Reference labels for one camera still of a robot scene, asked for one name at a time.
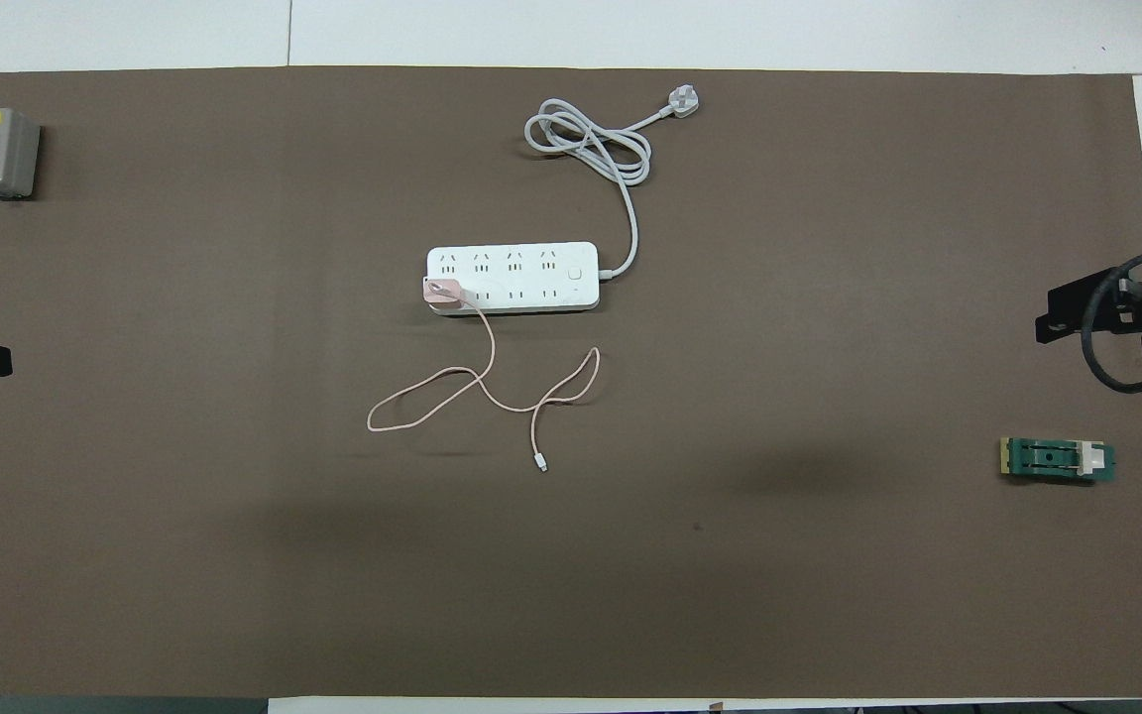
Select pink charging cable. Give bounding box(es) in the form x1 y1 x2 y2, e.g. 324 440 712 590
367 283 602 473

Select white power strip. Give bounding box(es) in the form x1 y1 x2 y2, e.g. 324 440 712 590
425 241 602 315

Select brown table mat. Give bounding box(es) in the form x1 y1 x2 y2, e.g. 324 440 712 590
0 66 1142 700

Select green knife switch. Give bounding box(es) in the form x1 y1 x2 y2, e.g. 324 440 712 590
1000 437 1117 486

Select grey on-off switch box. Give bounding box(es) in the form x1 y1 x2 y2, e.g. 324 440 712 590
0 106 42 200

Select white power strip cord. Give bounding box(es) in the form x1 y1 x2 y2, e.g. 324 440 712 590
524 97 676 282

